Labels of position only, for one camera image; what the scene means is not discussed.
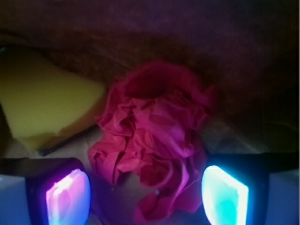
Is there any brown paper bag tray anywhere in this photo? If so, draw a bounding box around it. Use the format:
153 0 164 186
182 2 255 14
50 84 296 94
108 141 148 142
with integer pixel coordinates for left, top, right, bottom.
0 0 300 225

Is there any yellow green sponge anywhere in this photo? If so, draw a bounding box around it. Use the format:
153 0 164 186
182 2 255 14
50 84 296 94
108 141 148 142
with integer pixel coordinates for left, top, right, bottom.
0 47 106 151

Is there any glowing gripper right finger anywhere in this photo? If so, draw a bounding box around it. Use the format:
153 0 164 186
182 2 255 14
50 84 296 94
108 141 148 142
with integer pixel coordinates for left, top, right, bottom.
201 152 300 225

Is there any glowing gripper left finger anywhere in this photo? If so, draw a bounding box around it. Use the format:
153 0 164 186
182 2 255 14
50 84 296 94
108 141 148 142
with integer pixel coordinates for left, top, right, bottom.
0 157 91 225

